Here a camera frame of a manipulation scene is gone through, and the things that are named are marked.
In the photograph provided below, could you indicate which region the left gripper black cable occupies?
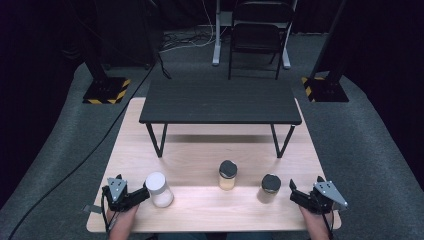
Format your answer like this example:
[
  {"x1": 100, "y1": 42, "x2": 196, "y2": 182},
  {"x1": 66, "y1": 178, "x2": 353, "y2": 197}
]
[{"x1": 100, "y1": 186, "x2": 116, "y2": 236}]

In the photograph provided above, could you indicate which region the person's right hand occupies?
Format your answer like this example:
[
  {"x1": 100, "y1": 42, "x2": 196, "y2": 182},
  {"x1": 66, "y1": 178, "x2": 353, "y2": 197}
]
[{"x1": 298, "y1": 205, "x2": 334, "y2": 232}]

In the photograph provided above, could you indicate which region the grey strap tab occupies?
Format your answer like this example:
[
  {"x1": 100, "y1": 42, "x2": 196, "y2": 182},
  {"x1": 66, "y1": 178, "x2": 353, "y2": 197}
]
[{"x1": 82, "y1": 204, "x2": 103, "y2": 215}]

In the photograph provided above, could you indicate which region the bundle of floor cables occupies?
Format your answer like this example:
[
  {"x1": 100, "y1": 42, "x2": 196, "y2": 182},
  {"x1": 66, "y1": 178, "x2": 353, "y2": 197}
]
[{"x1": 159, "y1": 0, "x2": 218, "y2": 55}]

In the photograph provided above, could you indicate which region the person's left hand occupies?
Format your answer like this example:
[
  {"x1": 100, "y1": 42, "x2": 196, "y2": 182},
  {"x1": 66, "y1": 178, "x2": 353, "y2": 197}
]
[{"x1": 106, "y1": 203, "x2": 140, "y2": 231}]

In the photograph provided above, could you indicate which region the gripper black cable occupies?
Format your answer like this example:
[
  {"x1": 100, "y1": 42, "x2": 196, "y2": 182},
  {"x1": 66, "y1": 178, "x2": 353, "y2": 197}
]
[
  {"x1": 321, "y1": 211, "x2": 336, "y2": 240},
  {"x1": 100, "y1": 186, "x2": 116, "y2": 236}
]

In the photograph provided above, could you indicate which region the black raised shelf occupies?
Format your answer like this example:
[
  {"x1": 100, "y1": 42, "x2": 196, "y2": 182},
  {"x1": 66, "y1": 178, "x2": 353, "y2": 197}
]
[{"x1": 138, "y1": 79, "x2": 303, "y2": 159}]

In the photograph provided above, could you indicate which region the white-lid jar with white powder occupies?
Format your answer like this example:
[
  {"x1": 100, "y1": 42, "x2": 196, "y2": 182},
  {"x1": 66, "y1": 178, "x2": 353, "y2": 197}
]
[{"x1": 145, "y1": 171, "x2": 175, "y2": 208}]

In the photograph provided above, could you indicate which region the long black floor cable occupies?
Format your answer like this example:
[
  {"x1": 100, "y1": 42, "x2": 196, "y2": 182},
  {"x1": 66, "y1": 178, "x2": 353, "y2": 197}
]
[{"x1": 8, "y1": 63, "x2": 158, "y2": 240}]

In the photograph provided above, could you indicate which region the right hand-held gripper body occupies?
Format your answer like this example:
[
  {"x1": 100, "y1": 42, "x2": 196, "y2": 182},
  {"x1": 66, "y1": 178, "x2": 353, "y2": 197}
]
[{"x1": 309, "y1": 175, "x2": 350, "y2": 215}]

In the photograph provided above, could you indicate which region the black folding chair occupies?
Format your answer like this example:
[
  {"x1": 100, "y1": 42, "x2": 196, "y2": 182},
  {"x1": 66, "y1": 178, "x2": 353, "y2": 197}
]
[{"x1": 227, "y1": 0, "x2": 296, "y2": 81}]

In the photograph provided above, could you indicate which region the white desk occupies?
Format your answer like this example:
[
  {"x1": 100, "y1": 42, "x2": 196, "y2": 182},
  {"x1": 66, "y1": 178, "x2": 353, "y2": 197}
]
[{"x1": 211, "y1": 0, "x2": 300, "y2": 70}]

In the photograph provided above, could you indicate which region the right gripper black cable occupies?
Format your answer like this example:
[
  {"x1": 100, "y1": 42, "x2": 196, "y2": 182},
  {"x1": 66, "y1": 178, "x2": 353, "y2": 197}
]
[{"x1": 321, "y1": 211, "x2": 336, "y2": 240}]

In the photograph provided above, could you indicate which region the black-lid jar with pale powder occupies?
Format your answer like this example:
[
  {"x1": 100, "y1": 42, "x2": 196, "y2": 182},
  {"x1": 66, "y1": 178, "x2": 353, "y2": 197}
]
[{"x1": 256, "y1": 173, "x2": 282, "y2": 205}]

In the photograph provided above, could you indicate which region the black-lid jar with yellow powder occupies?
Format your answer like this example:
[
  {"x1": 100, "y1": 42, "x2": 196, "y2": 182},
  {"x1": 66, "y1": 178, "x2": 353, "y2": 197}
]
[{"x1": 218, "y1": 159, "x2": 239, "y2": 192}]

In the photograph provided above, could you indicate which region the black stand with striped base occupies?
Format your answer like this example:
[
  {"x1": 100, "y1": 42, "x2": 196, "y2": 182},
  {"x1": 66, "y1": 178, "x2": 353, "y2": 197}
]
[
  {"x1": 301, "y1": 0, "x2": 350, "y2": 104},
  {"x1": 68, "y1": 0, "x2": 132, "y2": 105}
]

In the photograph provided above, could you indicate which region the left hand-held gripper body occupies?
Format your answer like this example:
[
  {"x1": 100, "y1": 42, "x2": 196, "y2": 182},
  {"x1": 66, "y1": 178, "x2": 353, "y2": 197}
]
[{"x1": 101, "y1": 173, "x2": 142, "y2": 213}]

